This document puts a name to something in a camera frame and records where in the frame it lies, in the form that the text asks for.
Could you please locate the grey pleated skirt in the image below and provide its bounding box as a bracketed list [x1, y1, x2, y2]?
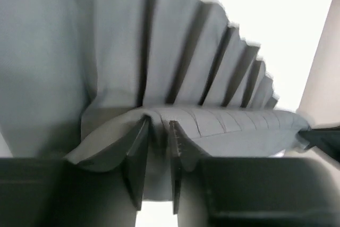
[1, 0, 309, 201]

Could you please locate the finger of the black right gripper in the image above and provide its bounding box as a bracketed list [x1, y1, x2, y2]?
[299, 127, 339, 162]

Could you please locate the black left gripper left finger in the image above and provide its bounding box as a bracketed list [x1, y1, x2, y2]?
[76, 117, 150, 211]

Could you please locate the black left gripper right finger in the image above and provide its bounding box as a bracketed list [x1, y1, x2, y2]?
[168, 121, 212, 214]

